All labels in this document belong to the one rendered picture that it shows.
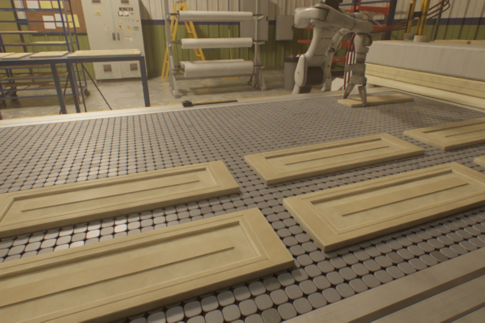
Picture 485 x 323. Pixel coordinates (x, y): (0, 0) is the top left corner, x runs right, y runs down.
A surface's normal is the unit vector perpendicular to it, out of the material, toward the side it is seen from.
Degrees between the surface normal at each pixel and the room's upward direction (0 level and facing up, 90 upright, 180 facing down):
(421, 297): 0
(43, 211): 11
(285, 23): 90
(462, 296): 0
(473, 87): 90
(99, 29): 90
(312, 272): 0
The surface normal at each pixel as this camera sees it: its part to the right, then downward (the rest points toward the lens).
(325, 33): 0.23, 0.81
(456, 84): -0.94, 0.13
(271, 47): 0.35, 0.35
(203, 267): 0.07, -0.84
